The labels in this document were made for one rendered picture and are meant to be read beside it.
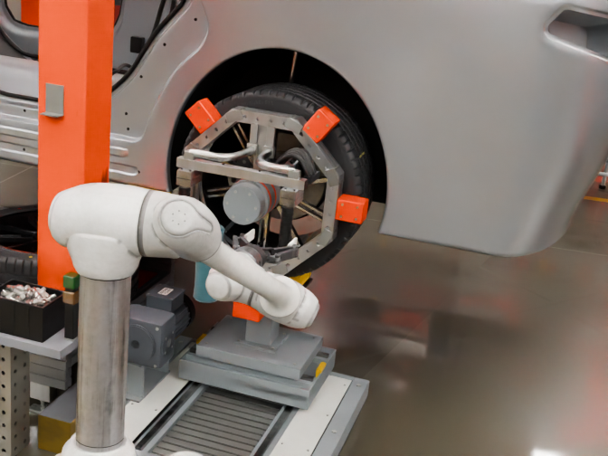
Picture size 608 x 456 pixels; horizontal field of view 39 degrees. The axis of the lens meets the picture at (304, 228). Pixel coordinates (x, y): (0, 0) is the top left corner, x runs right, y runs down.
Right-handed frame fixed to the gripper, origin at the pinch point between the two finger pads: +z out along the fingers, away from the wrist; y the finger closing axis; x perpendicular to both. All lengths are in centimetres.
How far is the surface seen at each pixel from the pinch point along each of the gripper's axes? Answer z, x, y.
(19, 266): 16, -35, -96
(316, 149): 32.7, 20.4, 1.1
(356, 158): 44.2, 16.9, 11.8
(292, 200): 10.7, 9.3, 1.5
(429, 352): 121, -83, 39
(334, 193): 32.8, 7.4, 8.7
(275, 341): 52, -59, -11
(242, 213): 18.2, -0.6, -16.5
